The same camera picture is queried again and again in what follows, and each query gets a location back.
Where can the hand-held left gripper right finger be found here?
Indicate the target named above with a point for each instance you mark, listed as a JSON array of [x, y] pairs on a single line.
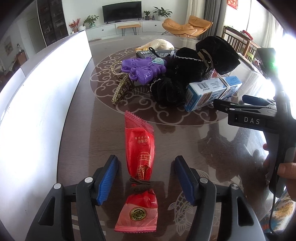
[[185, 180]]

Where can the orange lounge chair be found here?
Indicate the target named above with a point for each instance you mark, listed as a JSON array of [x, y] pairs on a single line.
[[185, 27]]

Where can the white round vase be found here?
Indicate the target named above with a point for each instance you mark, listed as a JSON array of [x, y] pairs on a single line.
[[81, 28]]

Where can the gold rhinestone hair claw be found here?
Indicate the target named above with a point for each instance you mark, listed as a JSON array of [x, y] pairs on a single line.
[[120, 90]]

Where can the dark glass display cabinet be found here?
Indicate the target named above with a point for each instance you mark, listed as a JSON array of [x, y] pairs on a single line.
[[53, 23]]

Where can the dark patterned glass desktop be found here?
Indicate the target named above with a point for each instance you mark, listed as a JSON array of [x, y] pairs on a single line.
[[97, 129]]

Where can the black flat television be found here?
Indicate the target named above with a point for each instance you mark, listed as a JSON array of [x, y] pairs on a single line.
[[121, 11]]

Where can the clear glasses with black temples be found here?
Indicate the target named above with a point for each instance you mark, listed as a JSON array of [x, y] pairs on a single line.
[[155, 52]]

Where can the blue and white box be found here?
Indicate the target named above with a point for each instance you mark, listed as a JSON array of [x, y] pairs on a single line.
[[208, 92]]

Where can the beige knit cloth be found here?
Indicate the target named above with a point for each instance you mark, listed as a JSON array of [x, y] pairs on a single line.
[[157, 44]]

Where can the white sheer curtain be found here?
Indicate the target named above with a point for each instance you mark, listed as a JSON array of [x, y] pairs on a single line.
[[195, 9]]

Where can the black velvet beaded scrunchie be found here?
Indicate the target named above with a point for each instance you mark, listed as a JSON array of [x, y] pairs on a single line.
[[168, 92], [185, 66]]

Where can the green plant in teal pot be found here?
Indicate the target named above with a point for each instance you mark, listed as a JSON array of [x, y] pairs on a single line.
[[91, 21]]

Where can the tan rubber band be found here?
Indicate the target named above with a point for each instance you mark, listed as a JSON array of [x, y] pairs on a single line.
[[227, 87]]

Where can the black rectangular box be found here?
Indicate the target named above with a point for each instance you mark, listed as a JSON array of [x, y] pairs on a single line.
[[144, 54]]

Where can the small plant in dark pot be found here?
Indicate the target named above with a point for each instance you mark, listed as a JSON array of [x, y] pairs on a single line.
[[146, 15]]

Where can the white television cabinet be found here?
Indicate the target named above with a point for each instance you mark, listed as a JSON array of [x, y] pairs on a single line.
[[104, 30]]

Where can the wooden chair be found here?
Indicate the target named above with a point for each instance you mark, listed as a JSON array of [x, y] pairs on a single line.
[[233, 39]]

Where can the wooden bench with metal legs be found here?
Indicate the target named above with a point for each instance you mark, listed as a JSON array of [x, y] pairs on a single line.
[[128, 26]]

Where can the wooden side cabinet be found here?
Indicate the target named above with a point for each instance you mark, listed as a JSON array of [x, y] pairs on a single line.
[[19, 60]]

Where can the black velvet hair bow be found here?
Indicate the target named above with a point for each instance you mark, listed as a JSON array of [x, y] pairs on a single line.
[[222, 51]]

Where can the red snack packet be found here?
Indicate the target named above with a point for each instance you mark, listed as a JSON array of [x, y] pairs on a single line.
[[138, 148]]

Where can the purple plastic hair clip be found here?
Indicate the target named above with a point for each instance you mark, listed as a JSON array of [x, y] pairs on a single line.
[[141, 71]]

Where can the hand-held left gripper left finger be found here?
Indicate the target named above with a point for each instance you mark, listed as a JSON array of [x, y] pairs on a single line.
[[107, 180]]

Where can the framed painting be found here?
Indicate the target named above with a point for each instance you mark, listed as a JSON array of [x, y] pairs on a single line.
[[7, 45]]

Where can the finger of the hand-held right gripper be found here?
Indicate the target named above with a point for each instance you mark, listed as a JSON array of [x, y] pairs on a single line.
[[222, 105], [252, 99]]

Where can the teal round hair clip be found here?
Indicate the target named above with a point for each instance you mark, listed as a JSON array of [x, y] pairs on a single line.
[[158, 62]]

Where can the grey curtain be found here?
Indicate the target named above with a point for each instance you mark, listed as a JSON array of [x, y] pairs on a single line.
[[215, 14]]

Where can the large plant in white pot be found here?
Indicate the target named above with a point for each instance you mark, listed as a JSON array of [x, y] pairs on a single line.
[[161, 12]]

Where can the white storage box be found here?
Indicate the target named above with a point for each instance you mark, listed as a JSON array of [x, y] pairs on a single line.
[[34, 104]]

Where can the red wall decoration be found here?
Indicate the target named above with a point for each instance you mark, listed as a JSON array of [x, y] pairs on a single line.
[[232, 4]]

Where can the red flowers in vase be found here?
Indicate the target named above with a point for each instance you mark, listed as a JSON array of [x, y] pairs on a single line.
[[74, 25]]

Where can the person's right hand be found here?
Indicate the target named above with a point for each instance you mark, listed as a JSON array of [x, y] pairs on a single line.
[[289, 171]]

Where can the red cloth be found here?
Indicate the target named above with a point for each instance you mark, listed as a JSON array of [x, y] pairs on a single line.
[[246, 34]]

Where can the floral patterned cloth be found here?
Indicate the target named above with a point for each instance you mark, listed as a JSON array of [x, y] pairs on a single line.
[[285, 208]]

